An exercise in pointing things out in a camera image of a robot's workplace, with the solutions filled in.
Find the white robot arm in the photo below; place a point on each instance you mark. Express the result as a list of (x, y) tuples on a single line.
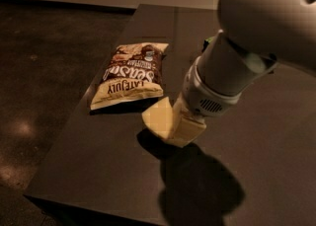
[(254, 36)]

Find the yellow wavy sponge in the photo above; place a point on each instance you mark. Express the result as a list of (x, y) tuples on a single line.
[(159, 118)]

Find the green chip bag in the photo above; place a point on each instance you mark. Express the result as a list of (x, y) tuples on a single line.
[(206, 43)]

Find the brown chip bag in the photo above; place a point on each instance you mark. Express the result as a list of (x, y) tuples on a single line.
[(134, 73)]

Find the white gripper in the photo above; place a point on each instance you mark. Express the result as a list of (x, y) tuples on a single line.
[(204, 96)]

